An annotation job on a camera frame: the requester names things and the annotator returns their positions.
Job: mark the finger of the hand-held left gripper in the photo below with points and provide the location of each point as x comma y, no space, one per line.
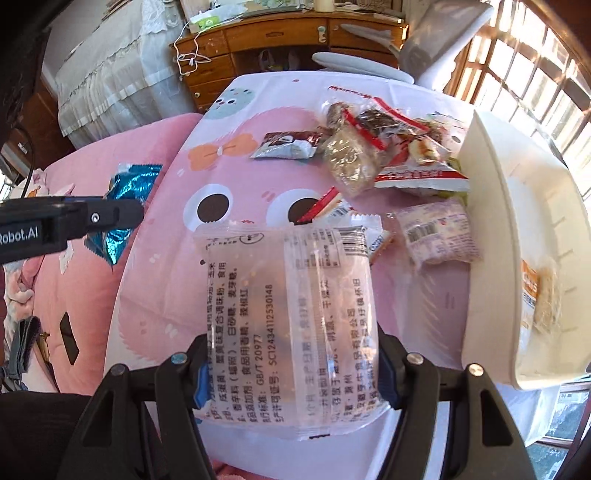
106,216

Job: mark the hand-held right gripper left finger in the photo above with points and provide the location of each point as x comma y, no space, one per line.
202,385

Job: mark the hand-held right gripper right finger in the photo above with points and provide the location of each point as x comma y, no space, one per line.
391,383

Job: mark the blue foil candy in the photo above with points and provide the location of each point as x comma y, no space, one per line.
134,182

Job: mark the large clear snack packet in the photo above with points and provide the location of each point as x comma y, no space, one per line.
286,323

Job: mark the white packet blue print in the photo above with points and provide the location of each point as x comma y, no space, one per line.
369,230

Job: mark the brown chocolate packet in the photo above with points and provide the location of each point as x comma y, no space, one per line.
286,145

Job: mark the white red-edged snack packet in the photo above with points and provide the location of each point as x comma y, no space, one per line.
415,177

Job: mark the white plastic tray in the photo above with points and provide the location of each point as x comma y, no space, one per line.
508,207

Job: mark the puffed rice ball packet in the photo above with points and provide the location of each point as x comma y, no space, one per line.
351,157

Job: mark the small clear pale snack packet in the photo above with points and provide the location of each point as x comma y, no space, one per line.
427,150

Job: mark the dark sesame packet red stripe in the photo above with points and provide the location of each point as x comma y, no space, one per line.
374,122

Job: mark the pink quilt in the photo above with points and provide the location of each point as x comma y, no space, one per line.
69,286

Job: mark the printed cartoon tablecloth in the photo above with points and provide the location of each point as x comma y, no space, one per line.
184,277

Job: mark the white lace cloth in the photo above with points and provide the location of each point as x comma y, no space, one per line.
115,69

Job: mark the pink white snack packet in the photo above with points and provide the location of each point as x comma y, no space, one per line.
438,230

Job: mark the orange oat bar packet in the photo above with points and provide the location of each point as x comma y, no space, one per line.
530,290

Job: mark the dark cloth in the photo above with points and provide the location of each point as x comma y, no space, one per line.
37,438

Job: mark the small red candy packet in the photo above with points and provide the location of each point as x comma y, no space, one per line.
318,207

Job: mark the green snack packet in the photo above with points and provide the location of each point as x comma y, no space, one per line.
455,197

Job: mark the green tissue pack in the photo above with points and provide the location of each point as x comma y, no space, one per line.
212,22

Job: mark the white plastic bag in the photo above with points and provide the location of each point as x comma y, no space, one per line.
277,60

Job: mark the wooden desk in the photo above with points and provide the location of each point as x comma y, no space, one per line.
258,37

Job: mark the nut candy packet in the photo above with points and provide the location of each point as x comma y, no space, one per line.
337,115

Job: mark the grey office chair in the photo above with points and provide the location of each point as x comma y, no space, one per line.
438,46

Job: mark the metal window grille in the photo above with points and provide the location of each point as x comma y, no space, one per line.
531,69

